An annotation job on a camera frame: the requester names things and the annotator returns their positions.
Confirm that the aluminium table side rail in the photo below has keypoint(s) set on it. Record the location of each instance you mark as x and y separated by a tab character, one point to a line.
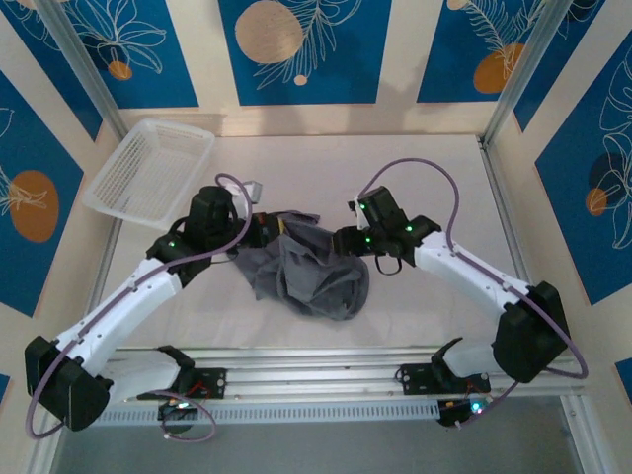
498	197
109	247

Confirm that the aluminium frame bar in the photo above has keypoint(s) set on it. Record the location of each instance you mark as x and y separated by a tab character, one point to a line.
585	439
44	449

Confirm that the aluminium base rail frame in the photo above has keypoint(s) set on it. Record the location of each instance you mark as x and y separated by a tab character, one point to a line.
306	375

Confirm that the aluminium corner post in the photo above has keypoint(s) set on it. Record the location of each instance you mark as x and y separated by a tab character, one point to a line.
523	64
84	64

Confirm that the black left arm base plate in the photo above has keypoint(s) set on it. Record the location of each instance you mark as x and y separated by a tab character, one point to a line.
214	382

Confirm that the grey t-shirt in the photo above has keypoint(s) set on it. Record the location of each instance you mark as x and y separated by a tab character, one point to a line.
316	276

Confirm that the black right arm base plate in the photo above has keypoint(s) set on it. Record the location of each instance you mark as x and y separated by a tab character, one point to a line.
415	380

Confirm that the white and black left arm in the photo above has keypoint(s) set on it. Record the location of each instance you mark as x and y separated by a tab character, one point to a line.
128	308

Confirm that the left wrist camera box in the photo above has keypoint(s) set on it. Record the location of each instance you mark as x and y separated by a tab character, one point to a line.
254	191

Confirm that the white plastic mesh basket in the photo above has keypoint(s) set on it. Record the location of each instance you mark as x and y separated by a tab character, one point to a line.
148	168

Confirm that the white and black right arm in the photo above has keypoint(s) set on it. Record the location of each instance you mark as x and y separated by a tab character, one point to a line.
459	276

